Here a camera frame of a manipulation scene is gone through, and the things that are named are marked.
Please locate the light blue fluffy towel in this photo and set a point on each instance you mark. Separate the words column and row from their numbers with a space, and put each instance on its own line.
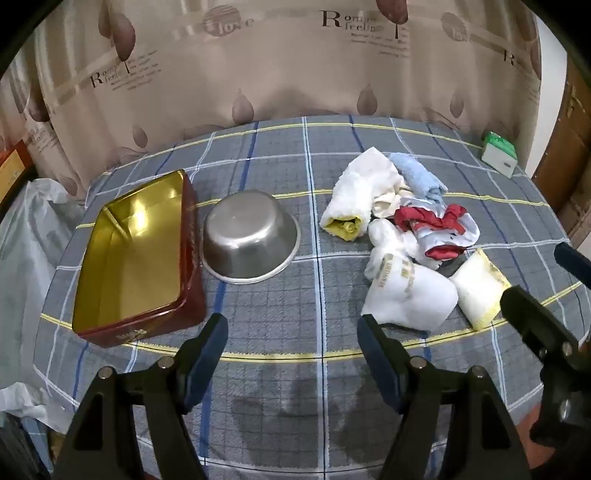
column 418, row 175

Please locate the cream satin cloth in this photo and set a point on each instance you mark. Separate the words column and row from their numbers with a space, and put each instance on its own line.
column 385, row 203

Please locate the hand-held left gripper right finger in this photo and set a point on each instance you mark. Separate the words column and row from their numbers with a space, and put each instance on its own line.
column 376, row 355

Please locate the white and yellow cloth pad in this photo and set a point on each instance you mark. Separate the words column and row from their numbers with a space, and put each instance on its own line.
column 475, row 288

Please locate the grey checked tablecloth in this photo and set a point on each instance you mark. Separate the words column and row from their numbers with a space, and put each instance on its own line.
column 295, row 314

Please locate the beige leaf print curtain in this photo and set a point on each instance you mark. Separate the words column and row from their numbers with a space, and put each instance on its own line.
column 277, row 60

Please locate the stainless steel bowl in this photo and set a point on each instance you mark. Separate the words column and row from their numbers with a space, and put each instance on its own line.
column 249, row 235

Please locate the translucent plastic bag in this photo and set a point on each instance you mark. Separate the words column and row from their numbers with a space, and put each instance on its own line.
column 32, row 258

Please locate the green and white tissue pack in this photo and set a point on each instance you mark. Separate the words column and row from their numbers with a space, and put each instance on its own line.
column 498, row 154

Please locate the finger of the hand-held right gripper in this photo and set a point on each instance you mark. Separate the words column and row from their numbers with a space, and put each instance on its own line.
column 531, row 318
column 572, row 261

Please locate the red and white cloth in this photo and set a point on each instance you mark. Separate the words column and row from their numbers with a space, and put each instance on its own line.
column 443, row 230

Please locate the small white cloth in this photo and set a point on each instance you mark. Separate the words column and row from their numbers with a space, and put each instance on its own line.
column 385, row 235

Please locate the brown wooden door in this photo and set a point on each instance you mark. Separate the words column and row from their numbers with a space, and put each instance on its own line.
column 572, row 161

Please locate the white folded towel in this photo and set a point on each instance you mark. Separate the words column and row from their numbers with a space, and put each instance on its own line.
column 406, row 295

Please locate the white towel with yellow end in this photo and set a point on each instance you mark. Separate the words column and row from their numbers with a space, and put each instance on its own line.
column 355, row 189

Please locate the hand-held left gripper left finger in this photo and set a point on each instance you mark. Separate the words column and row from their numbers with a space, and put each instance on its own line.
column 210, row 350

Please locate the red tin box gold inside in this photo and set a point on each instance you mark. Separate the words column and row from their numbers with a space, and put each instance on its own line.
column 134, row 258

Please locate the red and yellow box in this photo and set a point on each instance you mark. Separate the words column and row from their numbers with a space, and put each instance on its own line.
column 14, row 166

